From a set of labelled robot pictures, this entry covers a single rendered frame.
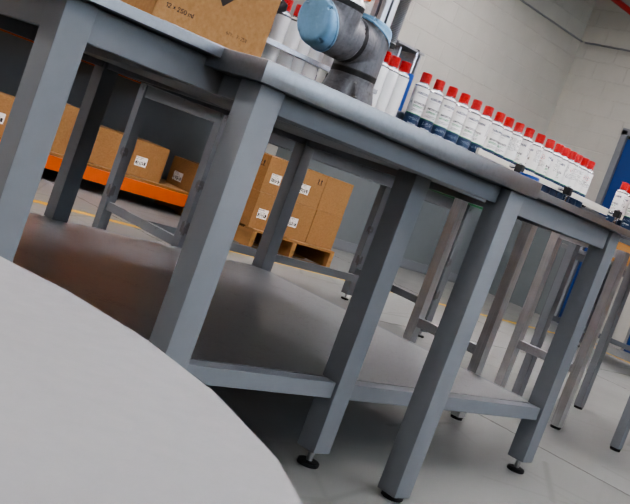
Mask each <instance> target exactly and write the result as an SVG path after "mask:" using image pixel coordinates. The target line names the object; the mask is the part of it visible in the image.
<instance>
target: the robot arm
mask: <svg viewBox="0 0 630 504"><path fill-rule="evenodd" d="M287 7H288V4H287V3H286V2H285V1H284V0H281V2H280V5H279V8H278V11H277V13H276V14H279V13H282V12H286V10H287ZM365 9H366V8H365V5H364V2H363V0H306V1H305V2H304V3H303V5H302V6H301V8H300V10H299V13H298V18H297V29H298V31H299V35H300V37H301V39H302V40H303V41H304V42H305V43H306V44H307V45H309V46H310V47H311V48H312V49H314V50H316V51H318V52H321V53H323V54H325V55H327V56H329V57H331V58H333V59H334V61H333V63H332V66H331V69H330V71H329V73H328V75H327V76H326V77H325V79H324V80H323V82H322V83H321V84H324V85H326V86H328V87H330V88H332V89H335V90H337V91H339V92H341V93H343V94H346V95H348V96H350V97H352V98H354V99H357V100H359V101H361V102H363V103H365V104H368V105H370V106H372V103H373V89H374V86H375V83H376V80H377V77H378V75H379V72H380V69H381V67H382V64H383V61H384V58H385V56H386V53H387V51H388V50H389V47H390V42H391V38H392V31H391V29H390V28H389V27H388V26H387V25H386V24H385V23H384V22H382V21H381V20H379V19H377V18H375V17H374V16H372V15H369V14H367V13H364V11H365Z"/></svg>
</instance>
